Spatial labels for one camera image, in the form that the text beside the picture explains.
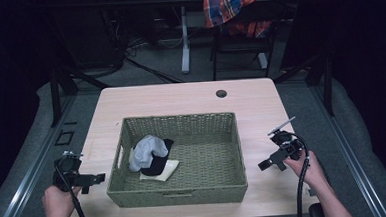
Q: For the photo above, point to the black seat edge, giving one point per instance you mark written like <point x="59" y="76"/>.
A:
<point x="316" y="213"/>

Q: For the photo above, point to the white desk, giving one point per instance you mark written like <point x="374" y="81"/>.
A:
<point x="184" y="39"/>

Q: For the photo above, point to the metal floor rail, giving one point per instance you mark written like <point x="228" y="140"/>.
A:
<point x="350" y="160"/>
<point x="27" y="177"/>

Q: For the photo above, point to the black sock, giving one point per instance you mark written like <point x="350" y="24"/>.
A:
<point x="159" y="163"/>

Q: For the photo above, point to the cream sock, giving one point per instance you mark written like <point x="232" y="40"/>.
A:
<point x="169" y="170"/>

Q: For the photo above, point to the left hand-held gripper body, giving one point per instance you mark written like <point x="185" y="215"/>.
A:
<point x="67" y="168"/>

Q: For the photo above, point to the black chair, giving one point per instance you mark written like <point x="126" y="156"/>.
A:
<point x="244" y="42"/>

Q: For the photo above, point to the person's left hand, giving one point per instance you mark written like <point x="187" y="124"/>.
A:
<point x="57" y="204"/>

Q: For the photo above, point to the plaid shirt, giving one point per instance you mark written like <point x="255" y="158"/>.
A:
<point x="224" y="6"/>

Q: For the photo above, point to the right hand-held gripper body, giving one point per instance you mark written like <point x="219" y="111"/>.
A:
<point x="286" y="143"/>

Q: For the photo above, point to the black square floor frame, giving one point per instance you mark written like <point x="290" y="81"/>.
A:
<point x="64" y="138"/>

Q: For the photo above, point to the grey sock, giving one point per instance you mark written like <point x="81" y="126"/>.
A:
<point x="146" y="151"/>

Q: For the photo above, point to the green woven basket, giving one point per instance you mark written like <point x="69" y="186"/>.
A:
<point x="203" y="154"/>

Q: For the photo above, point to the black metal stand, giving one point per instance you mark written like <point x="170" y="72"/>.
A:
<point x="56" y="95"/>
<point x="327" y="81"/>

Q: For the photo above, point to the person's right hand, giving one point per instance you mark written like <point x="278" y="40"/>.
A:
<point x="309" y="172"/>

